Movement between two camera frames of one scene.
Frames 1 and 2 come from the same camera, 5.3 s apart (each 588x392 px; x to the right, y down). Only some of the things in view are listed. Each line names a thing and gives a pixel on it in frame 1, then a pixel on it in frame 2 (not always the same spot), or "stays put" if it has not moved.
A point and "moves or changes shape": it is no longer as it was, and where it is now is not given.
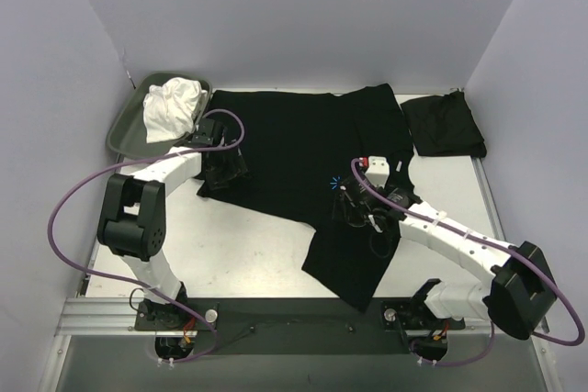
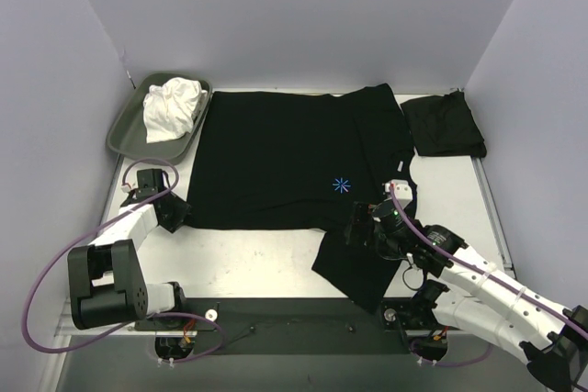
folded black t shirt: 445,126 stays put
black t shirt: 296,146 moves or changes shape
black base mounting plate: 292,326 stays put
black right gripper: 356,202 → 360,225
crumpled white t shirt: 169,108 stays put
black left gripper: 225,168 → 175,214
